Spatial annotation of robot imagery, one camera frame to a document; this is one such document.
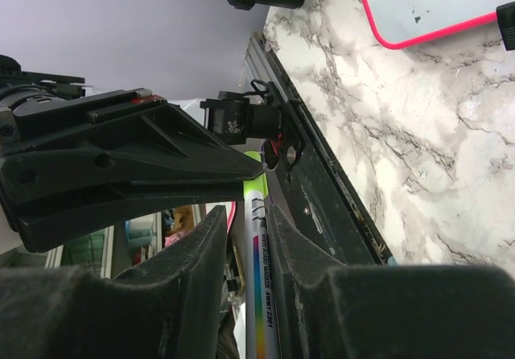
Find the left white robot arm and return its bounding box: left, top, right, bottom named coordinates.
left=1, top=56, right=282, bottom=252

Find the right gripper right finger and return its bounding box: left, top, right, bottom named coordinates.
left=267, top=206, right=514, bottom=358

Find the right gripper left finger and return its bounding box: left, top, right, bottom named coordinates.
left=1, top=206, right=227, bottom=358

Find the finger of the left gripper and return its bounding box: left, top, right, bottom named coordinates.
left=11, top=89, right=249, bottom=162
left=1, top=156, right=261, bottom=252

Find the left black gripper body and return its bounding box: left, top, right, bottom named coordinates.
left=1, top=55, right=86, bottom=147

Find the pink framed whiteboard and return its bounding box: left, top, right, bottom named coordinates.
left=361, top=0, right=514, bottom=50

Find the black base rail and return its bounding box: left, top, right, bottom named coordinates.
left=253, top=34, right=393, bottom=265

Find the green marker cap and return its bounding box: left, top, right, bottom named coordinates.
left=243, top=151, right=269, bottom=198

